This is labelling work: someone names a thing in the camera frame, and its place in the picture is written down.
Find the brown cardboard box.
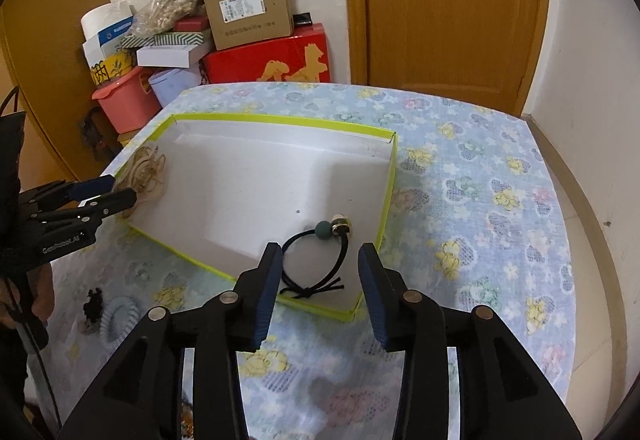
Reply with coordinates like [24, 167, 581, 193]
[204, 0, 293, 51]

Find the floral blue tablecloth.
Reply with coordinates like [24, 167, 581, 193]
[29, 82, 576, 439]

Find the white blue carton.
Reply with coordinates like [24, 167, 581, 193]
[82, 16, 134, 67]

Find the green striped box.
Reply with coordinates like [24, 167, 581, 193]
[120, 30, 212, 49]

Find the black cable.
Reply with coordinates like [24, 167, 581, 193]
[0, 278, 64, 428]

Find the yellow patterned box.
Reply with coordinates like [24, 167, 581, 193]
[90, 49, 136, 87]

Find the bag of nuts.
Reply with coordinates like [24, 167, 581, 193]
[129, 0, 201, 37]

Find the red gift box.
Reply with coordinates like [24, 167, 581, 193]
[202, 23, 331, 84]

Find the black hair tie teal bead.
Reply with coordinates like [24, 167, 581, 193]
[280, 215, 352, 299]

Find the lavender round container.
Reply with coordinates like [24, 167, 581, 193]
[149, 64, 206, 108]

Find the white flat box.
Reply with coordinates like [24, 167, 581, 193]
[137, 40, 213, 68]

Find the pink plastic bin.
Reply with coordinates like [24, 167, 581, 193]
[92, 66, 162, 134]

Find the wooden door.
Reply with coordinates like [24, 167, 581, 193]
[346, 0, 549, 116]

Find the yellow-green shallow box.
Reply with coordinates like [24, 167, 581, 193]
[113, 113, 397, 321]

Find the person's left hand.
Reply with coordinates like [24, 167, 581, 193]
[1, 264, 54, 330]

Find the small dark red box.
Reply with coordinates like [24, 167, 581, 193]
[172, 15, 209, 33]

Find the white paper roll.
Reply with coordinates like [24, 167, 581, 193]
[80, 1, 132, 40]

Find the beige translucent hair claw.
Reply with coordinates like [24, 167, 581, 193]
[114, 142, 166, 219]

